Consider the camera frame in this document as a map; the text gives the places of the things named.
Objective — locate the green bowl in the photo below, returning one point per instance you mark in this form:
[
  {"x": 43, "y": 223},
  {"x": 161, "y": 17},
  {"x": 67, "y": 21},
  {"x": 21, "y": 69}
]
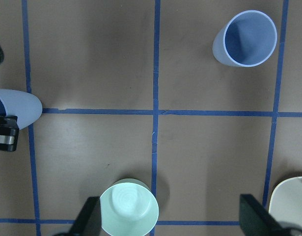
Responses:
[{"x": 128, "y": 208}]

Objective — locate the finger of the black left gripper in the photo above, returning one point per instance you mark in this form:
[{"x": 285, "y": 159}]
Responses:
[{"x": 9, "y": 132}]

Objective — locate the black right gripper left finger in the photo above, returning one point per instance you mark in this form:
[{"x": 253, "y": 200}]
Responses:
[{"x": 89, "y": 220}]

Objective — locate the blue cup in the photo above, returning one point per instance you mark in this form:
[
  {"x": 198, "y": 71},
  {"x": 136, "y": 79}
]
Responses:
[
  {"x": 247, "y": 40},
  {"x": 25, "y": 106}
]

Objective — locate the cream toaster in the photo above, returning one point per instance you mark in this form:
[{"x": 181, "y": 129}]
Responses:
[{"x": 286, "y": 202}]

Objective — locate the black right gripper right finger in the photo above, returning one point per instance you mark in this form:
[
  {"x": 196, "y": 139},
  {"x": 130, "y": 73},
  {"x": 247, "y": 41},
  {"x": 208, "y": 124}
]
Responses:
[{"x": 254, "y": 220}]

